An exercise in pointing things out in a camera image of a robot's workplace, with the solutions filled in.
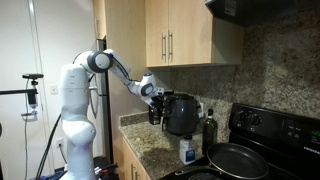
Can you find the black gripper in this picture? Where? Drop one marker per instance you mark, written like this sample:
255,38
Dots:
158,101

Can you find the black air fryer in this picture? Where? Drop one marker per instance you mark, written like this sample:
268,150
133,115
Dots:
181,113

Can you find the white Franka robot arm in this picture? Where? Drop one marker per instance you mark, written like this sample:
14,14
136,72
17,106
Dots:
75,100

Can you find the black printed powder bag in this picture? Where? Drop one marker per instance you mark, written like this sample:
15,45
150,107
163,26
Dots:
155,116

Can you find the white backsplash outlet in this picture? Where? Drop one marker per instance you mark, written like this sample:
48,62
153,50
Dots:
201,110

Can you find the small white blue-label bottle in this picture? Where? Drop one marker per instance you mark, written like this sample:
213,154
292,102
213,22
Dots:
187,151

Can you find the dark green oil bottle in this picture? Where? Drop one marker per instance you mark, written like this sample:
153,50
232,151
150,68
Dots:
210,133

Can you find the stainless steel refrigerator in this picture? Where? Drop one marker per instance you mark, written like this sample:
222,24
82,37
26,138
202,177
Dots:
103,133

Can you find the wooden lower cabinet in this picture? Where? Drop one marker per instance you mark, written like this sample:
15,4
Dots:
128,160

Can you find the wooden cabinet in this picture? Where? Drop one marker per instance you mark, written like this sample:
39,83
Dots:
190,20
128,160

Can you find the tall wooden cabinet panel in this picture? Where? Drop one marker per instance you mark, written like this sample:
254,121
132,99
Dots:
126,33

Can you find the black stove knob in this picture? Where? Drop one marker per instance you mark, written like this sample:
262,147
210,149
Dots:
254,120
240,116

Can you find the wooden upper cabinet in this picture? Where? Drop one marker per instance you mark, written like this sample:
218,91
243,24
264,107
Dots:
190,20

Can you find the black frying pan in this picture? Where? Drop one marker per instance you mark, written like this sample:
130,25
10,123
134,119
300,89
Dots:
236,161

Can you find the black electric stove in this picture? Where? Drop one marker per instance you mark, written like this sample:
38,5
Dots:
276,133

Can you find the metal boom clamp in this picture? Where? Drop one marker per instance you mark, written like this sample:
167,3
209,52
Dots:
32,105

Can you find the black range hood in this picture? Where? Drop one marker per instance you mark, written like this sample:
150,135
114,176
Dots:
260,11

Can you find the white light switch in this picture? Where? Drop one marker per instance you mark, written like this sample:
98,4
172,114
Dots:
54,89

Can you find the white wall outlet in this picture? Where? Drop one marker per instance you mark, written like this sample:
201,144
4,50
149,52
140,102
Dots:
60,143

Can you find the black stereo camera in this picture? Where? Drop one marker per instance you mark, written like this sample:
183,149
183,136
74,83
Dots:
32,76

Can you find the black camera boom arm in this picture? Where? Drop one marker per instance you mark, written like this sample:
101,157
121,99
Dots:
16,91

